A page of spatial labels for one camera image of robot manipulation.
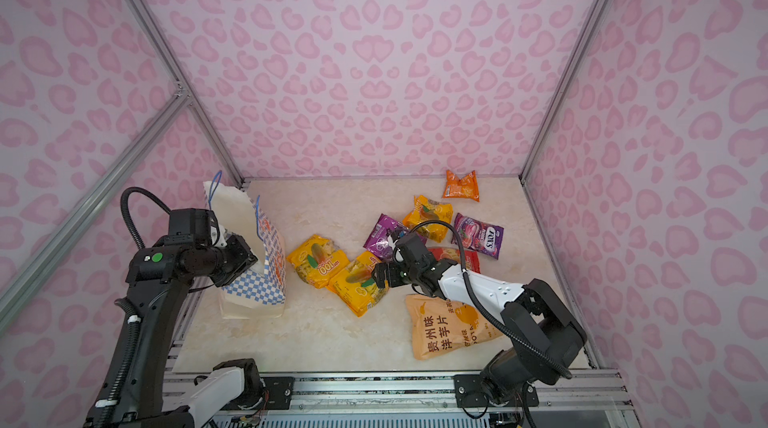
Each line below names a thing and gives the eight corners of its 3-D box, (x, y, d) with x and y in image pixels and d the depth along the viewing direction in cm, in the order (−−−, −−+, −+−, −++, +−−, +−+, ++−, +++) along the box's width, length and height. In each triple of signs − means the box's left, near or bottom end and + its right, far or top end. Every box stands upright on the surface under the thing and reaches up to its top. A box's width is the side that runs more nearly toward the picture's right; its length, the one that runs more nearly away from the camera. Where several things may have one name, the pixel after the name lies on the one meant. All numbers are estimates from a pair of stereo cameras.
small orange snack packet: (443, 201, 112) (444, 197, 110) (439, 174, 121) (440, 170, 120) (480, 201, 112) (481, 197, 110) (473, 174, 121) (474, 170, 120)
